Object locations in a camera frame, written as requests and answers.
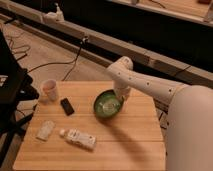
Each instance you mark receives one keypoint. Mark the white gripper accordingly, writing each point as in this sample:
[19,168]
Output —
[122,91]

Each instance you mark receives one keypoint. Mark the green ceramic bowl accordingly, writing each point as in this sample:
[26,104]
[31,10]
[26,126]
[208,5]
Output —
[106,105]

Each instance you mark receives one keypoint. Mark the small black rectangular device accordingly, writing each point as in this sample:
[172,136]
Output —
[67,107]

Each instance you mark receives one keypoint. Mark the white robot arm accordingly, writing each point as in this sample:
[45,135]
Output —
[189,134]

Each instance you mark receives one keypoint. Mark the wooden table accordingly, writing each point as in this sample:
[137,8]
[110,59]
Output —
[129,141]

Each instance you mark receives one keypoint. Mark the pink white paper cup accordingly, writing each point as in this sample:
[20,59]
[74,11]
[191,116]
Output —
[49,88]

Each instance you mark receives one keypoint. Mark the white object on ledge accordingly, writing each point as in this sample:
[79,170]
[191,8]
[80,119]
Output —
[57,15]

